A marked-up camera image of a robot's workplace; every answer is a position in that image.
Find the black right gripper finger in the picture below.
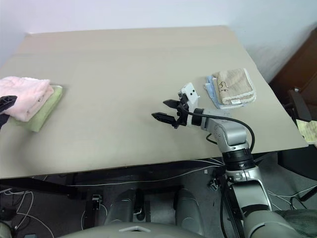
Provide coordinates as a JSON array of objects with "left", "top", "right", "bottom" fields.
[
  {"left": 162, "top": 99, "right": 181, "bottom": 109},
  {"left": 151, "top": 112, "right": 180, "bottom": 129}
]

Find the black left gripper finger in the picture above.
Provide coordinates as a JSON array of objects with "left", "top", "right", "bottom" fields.
[
  {"left": 0, "top": 95, "right": 18, "bottom": 113},
  {"left": 0, "top": 113, "right": 11, "bottom": 130}
]

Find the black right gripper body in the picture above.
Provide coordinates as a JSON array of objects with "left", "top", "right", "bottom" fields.
[{"left": 173, "top": 93, "right": 197, "bottom": 130}]

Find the pink fluffy towel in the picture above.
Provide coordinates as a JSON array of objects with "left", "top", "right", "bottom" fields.
[{"left": 0, "top": 76, "right": 54, "bottom": 122}]

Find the light blue towel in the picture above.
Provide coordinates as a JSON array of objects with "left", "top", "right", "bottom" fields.
[{"left": 204, "top": 75, "right": 246, "bottom": 110}]

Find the green fluffy towel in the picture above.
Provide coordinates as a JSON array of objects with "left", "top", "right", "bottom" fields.
[{"left": 11, "top": 84, "right": 63, "bottom": 132}]

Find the beige towel with duck print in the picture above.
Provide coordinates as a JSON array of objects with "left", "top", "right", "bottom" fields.
[{"left": 212, "top": 67, "right": 257, "bottom": 108}]

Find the dark grey rounded robot leg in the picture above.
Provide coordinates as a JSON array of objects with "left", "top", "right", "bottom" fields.
[
  {"left": 106, "top": 189, "right": 137, "bottom": 224},
  {"left": 174, "top": 188, "right": 205, "bottom": 229}
]

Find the grey robot torso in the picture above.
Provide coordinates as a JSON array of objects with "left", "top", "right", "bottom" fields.
[{"left": 56, "top": 221, "right": 207, "bottom": 238}]

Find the black chair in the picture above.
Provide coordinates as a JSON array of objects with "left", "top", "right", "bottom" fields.
[{"left": 277, "top": 88, "right": 317, "bottom": 181}]

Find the beige cloth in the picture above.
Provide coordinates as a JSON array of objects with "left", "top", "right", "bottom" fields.
[{"left": 296, "top": 119, "right": 317, "bottom": 145}]

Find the brown wooden cabinet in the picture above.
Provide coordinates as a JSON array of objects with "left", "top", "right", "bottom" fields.
[{"left": 268, "top": 26, "right": 317, "bottom": 100}]

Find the dark green fabric seat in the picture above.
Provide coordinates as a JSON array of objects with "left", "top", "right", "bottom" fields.
[{"left": 274, "top": 209, "right": 317, "bottom": 238}]

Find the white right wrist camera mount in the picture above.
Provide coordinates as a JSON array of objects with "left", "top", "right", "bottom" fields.
[{"left": 177, "top": 82, "right": 201, "bottom": 127}]

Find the long white cable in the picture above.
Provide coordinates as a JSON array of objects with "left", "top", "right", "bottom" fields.
[{"left": 66, "top": 160, "right": 225, "bottom": 188}]

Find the black table frame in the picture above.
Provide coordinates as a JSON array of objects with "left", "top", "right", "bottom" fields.
[{"left": 0, "top": 153, "right": 273, "bottom": 200}]

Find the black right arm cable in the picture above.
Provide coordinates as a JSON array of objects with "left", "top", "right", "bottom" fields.
[{"left": 184, "top": 111, "right": 256, "bottom": 156}]

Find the white floor cable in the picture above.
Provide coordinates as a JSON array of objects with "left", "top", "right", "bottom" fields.
[
  {"left": 269, "top": 183, "right": 317, "bottom": 208},
  {"left": 0, "top": 187, "right": 59, "bottom": 238}
]

